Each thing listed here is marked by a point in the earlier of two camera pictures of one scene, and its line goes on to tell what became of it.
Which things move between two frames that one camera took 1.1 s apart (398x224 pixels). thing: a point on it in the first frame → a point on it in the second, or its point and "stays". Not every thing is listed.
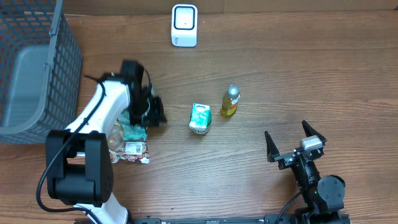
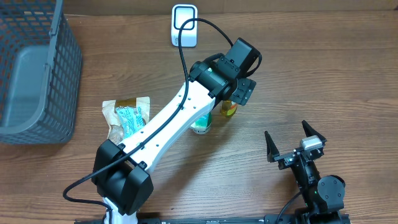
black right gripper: (286, 159) stays
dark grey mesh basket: (41, 61) stays
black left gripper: (158, 114) → (242, 90)
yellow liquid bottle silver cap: (230, 101) stays
